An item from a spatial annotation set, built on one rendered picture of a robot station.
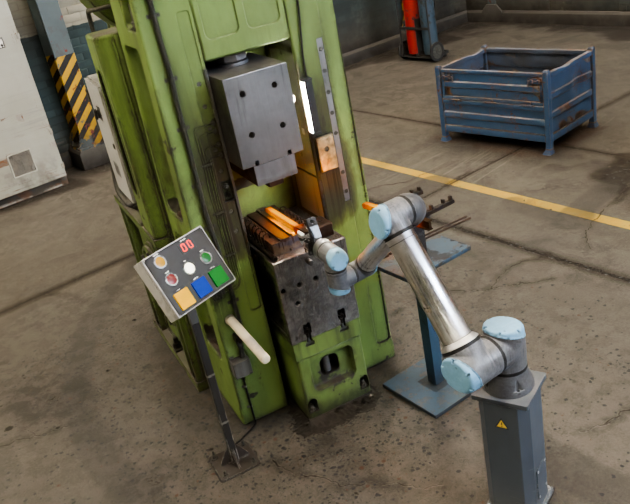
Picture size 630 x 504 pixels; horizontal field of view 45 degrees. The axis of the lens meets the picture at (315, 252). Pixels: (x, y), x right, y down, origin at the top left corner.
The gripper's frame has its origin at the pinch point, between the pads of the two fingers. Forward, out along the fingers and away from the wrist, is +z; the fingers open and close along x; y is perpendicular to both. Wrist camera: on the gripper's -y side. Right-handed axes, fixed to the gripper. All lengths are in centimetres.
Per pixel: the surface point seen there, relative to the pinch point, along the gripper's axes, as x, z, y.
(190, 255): -53, -4, -9
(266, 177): -7.8, 8.1, -25.8
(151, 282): -72, -11, -7
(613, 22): 666, 472, 108
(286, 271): -10.6, 1.6, 18.4
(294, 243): -1.6, 7.7, 9.5
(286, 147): 4.5, 8.3, -36.0
